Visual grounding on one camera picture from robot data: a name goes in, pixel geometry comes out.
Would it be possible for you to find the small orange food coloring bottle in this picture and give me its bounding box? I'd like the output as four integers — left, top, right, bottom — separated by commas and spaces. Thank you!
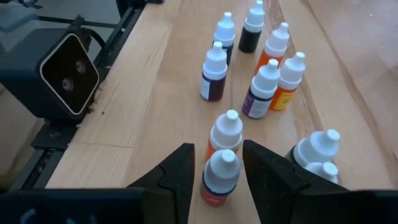
254, 22, 290, 74
205, 109, 244, 161

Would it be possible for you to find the small purple food coloring bottle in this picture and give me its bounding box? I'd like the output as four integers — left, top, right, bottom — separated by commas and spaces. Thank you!
242, 58, 280, 119

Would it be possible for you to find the small red food coloring bottle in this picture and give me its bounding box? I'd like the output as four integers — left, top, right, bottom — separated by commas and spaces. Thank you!
200, 149, 242, 207

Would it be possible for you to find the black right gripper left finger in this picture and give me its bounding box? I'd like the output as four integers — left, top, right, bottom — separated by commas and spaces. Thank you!
126, 142, 196, 224

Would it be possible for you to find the small dark red coloring bottle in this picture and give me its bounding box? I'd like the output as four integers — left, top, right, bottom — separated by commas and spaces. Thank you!
200, 41, 228, 102

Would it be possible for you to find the small white-capped coloring bottle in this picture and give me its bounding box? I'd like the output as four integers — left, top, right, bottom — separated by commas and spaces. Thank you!
303, 161, 340, 185

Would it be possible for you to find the small yellow-orange coloring bottle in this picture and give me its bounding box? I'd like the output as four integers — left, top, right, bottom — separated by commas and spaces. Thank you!
269, 51, 307, 111

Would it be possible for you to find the black aluminium table frame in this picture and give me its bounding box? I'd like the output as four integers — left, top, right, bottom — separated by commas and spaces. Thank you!
11, 0, 165, 191

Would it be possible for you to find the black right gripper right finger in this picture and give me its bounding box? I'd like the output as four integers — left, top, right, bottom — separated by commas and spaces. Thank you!
242, 139, 349, 224

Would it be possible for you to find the small dark blue coloring bottle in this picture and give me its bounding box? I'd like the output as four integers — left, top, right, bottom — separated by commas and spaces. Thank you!
213, 11, 236, 66

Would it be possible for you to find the small black food coloring bottle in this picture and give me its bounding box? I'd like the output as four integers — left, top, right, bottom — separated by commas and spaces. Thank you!
238, 0, 266, 54

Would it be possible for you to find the black two-lens camera box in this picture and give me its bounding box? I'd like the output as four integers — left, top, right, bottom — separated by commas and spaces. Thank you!
0, 27, 101, 126

